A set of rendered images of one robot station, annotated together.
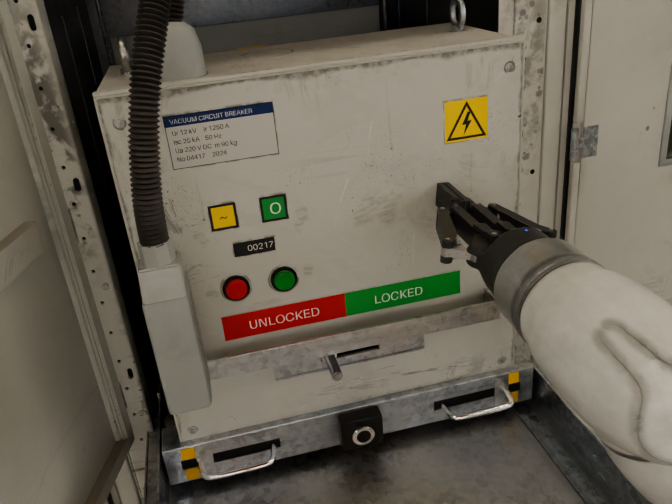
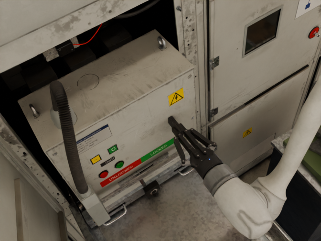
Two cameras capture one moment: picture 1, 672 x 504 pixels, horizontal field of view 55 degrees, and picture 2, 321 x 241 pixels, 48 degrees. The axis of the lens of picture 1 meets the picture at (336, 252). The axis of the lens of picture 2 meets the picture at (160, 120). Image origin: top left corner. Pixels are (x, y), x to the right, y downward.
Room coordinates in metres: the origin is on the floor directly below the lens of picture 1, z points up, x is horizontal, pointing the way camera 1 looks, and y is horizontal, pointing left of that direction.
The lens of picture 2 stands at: (0.08, 0.04, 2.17)
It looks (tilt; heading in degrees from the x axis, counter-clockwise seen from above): 54 degrees down; 347
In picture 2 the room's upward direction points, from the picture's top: 11 degrees counter-clockwise
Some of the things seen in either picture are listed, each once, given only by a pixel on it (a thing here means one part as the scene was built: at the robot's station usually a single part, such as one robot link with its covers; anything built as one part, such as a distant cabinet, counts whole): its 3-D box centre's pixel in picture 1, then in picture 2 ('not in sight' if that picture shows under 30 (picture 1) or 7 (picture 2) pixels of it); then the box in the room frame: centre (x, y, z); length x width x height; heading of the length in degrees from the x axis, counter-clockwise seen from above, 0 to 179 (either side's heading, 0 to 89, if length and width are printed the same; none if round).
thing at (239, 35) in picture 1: (255, 66); not in sight; (1.46, 0.14, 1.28); 0.58 x 0.02 x 0.19; 101
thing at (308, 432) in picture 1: (354, 413); (146, 181); (0.74, 0.00, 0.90); 0.54 x 0.05 x 0.06; 101
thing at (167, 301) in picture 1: (175, 329); (92, 203); (0.62, 0.19, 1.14); 0.08 x 0.05 x 0.17; 11
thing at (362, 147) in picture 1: (341, 262); (138, 151); (0.73, -0.01, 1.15); 0.48 x 0.01 x 0.48; 101
